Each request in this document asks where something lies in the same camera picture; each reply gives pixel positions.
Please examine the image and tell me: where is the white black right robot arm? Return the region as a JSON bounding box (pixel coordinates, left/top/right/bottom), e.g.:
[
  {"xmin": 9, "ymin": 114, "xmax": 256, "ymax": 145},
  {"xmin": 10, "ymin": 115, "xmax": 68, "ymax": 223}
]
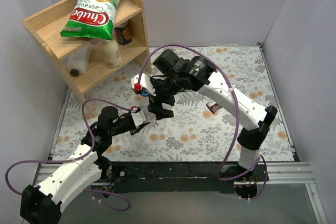
[{"xmin": 138, "ymin": 49, "xmax": 278, "ymax": 181}]

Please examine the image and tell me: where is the blue label water bottle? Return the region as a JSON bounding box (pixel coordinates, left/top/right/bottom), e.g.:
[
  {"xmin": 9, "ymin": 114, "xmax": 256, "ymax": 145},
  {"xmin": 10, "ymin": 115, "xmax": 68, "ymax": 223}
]
[{"xmin": 140, "ymin": 90, "xmax": 149, "ymax": 97}]

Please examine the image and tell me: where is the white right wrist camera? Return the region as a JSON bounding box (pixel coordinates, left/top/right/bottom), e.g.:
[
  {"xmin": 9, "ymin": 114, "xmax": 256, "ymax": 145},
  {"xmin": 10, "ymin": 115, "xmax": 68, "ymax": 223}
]
[{"xmin": 131, "ymin": 73, "xmax": 156, "ymax": 96}]

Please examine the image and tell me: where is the wooden shelf rack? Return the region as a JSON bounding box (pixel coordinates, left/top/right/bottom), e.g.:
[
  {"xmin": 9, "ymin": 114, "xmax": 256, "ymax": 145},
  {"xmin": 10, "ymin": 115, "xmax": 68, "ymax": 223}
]
[{"xmin": 23, "ymin": 0, "xmax": 152, "ymax": 102}]

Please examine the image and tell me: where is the floral table mat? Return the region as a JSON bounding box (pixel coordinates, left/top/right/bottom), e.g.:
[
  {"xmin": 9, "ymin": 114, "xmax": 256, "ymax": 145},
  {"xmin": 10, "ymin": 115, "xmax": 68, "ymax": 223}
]
[{"xmin": 52, "ymin": 46, "xmax": 294, "ymax": 162}]

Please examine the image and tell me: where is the aluminium frame rail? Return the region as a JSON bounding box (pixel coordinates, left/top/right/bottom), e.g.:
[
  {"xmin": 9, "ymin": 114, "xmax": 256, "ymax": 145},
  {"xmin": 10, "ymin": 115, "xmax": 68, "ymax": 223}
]
[{"xmin": 33, "ymin": 162, "xmax": 316, "ymax": 185}]

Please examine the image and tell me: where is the green cassava chips bag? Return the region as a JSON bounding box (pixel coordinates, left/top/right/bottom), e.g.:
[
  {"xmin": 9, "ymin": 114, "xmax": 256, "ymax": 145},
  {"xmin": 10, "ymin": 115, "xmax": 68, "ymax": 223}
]
[{"xmin": 60, "ymin": 0, "xmax": 121, "ymax": 40}]

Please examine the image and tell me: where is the dark orange drink can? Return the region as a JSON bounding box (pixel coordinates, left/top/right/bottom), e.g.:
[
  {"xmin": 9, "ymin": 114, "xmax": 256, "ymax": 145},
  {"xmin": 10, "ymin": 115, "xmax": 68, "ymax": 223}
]
[{"xmin": 114, "ymin": 20, "xmax": 132, "ymax": 45}]

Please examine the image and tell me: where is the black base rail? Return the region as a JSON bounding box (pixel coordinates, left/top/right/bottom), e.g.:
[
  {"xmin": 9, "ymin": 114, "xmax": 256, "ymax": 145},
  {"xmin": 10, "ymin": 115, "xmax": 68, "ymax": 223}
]
[{"xmin": 90, "ymin": 161, "xmax": 271, "ymax": 195}]

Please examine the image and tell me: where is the brown snack packet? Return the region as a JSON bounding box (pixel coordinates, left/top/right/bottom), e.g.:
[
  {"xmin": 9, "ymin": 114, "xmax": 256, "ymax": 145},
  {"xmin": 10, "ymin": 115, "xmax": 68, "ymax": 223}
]
[{"xmin": 206, "ymin": 103, "xmax": 222, "ymax": 113}]

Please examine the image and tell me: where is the clear bottle black cap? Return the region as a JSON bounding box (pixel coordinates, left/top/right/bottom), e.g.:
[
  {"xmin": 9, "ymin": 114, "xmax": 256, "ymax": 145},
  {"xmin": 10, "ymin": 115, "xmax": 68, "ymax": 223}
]
[{"xmin": 66, "ymin": 44, "xmax": 92, "ymax": 77}]

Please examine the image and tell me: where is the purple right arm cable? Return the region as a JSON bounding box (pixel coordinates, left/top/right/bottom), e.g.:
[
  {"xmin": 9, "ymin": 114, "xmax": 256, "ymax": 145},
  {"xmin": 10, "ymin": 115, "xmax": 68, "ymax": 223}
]
[{"xmin": 138, "ymin": 44, "xmax": 270, "ymax": 200}]

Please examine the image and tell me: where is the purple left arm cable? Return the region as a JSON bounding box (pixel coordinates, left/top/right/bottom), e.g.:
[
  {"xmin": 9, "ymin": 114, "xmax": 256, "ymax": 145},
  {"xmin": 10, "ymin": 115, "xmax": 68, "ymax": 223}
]
[{"xmin": 5, "ymin": 98, "xmax": 140, "ymax": 212}]

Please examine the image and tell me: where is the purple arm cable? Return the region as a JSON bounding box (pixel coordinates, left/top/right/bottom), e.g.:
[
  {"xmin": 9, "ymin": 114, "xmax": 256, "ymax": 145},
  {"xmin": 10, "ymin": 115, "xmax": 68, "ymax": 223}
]
[
  {"xmin": 5, "ymin": 98, "xmax": 140, "ymax": 212},
  {"xmin": 138, "ymin": 44, "xmax": 270, "ymax": 200}
]

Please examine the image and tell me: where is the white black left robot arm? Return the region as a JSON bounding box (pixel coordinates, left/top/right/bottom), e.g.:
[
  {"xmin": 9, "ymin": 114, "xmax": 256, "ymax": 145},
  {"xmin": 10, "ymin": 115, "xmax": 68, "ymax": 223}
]
[{"xmin": 20, "ymin": 106, "xmax": 148, "ymax": 223}]

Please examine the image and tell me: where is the cream plastic bottle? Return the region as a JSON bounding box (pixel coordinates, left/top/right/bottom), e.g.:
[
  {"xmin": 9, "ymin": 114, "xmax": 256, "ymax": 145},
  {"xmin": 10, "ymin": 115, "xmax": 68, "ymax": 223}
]
[{"xmin": 100, "ymin": 40, "xmax": 122, "ymax": 68}]

